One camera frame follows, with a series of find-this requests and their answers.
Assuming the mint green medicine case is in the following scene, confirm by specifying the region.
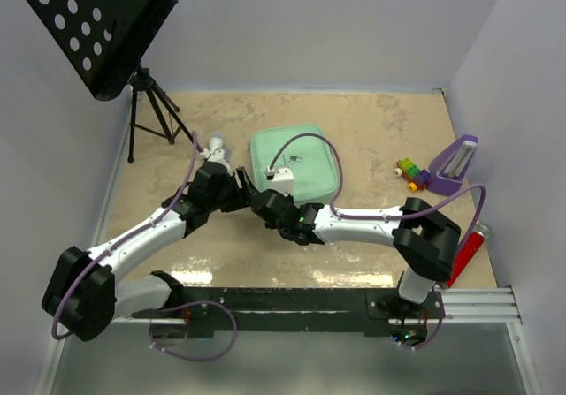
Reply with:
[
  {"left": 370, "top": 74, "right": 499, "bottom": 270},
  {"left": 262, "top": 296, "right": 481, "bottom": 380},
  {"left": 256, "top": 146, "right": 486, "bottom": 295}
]
[{"left": 249, "top": 124, "right": 339, "bottom": 204}]

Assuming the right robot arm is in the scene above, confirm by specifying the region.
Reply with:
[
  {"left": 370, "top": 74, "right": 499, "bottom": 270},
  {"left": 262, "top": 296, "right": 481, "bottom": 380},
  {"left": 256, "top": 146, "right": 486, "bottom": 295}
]
[{"left": 251, "top": 189, "right": 461, "bottom": 318}]

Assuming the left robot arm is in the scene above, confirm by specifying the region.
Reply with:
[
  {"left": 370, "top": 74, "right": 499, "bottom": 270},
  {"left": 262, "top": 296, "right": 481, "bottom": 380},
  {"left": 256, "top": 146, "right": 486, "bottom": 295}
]
[{"left": 42, "top": 162, "right": 254, "bottom": 341}]

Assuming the white plastic tube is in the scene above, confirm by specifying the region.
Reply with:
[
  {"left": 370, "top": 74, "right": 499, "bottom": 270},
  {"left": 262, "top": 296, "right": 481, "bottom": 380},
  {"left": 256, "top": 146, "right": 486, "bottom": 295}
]
[{"left": 208, "top": 133, "right": 225, "bottom": 155}]

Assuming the colourful toy car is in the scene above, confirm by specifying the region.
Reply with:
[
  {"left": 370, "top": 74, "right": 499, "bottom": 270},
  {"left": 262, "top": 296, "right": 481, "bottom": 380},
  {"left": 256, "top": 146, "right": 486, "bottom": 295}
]
[{"left": 394, "top": 158, "right": 432, "bottom": 193}]

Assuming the purple metronome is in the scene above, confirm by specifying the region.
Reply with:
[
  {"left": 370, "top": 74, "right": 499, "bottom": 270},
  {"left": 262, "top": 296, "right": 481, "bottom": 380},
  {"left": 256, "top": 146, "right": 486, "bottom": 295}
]
[{"left": 427, "top": 134, "right": 478, "bottom": 196}]

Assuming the black music stand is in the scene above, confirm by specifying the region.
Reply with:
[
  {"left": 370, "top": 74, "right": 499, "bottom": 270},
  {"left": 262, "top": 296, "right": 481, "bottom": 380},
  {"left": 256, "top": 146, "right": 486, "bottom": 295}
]
[{"left": 26, "top": 0, "right": 188, "bottom": 143}]

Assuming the red silver flashlight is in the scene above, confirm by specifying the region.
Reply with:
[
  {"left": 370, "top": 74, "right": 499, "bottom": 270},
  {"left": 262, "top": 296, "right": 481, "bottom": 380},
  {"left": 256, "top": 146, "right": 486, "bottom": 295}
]
[{"left": 443, "top": 223, "right": 491, "bottom": 288}]

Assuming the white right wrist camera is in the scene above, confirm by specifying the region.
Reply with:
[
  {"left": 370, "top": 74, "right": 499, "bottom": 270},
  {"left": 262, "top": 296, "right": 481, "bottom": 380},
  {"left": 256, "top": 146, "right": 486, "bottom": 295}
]
[{"left": 265, "top": 166, "right": 294, "bottom": 196}]

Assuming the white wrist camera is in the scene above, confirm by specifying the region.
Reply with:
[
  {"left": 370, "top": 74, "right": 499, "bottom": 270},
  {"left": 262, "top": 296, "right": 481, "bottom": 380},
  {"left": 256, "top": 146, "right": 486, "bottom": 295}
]
[
  {"left": 201, "top": 147, "right": 232, "bottom": 173},
  {"left": 265, "top": 166, "right": 294, "bottom": 196}
]

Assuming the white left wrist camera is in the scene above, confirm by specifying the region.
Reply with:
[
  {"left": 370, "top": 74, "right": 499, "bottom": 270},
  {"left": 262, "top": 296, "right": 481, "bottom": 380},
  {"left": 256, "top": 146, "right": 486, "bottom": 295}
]
[{"left": 201, "top": 147, "right": 232, "bottom": 173}]

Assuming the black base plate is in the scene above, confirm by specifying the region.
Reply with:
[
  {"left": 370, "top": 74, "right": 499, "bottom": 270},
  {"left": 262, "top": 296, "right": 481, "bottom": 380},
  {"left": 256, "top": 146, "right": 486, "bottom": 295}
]
[{"left": 134, "top": 287, "right": 445, "bottom": 346}]

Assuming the aluminium rail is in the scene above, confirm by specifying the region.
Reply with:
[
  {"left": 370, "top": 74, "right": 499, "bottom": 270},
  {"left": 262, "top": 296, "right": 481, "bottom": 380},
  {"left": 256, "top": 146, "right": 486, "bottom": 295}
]
[{"left": 112, "top": 287, "right": 519, "bottom": 331}]

